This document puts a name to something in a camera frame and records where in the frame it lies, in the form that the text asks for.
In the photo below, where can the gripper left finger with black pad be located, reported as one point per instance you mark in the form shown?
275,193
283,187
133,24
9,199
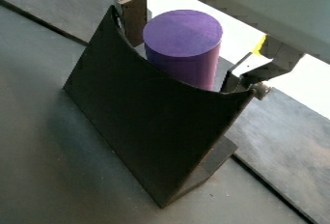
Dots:
133,11

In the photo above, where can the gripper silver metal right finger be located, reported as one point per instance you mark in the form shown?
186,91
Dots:
283,58

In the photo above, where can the purple cylinder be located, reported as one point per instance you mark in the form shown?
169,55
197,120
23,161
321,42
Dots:
182,42

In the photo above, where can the black curved cradle stand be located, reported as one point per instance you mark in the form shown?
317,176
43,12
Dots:
164,125

